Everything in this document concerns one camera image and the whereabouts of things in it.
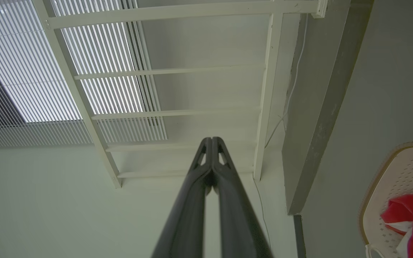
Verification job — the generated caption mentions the white window blinds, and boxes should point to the white window blinds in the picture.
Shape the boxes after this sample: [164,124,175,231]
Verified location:
[0,0,168,149]

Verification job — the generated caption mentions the white wooden railing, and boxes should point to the white wooden railing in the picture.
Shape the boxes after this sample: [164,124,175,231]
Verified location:
[31,0,329,189]

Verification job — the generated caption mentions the black baseboard strip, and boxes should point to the black baseboard strip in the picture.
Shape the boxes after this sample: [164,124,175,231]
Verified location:
[293,214,307,258]

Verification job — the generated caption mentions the grey wall cable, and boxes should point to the grey wall cable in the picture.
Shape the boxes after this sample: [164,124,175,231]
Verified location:
[252,14,309,251]

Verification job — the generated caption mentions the white plastic laundry basket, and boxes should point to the white plastic laundry basket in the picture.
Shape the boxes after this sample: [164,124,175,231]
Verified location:
[359,141,413,258]

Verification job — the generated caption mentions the grey concrete step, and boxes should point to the grey concrete step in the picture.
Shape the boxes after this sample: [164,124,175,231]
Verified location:
[282,0,374,215]

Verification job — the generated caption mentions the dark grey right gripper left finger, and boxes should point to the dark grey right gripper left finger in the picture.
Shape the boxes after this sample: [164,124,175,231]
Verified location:
[152,137,213,258]

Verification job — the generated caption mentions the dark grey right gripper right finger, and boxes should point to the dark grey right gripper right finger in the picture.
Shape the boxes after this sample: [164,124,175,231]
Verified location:
[211,137,274,258]

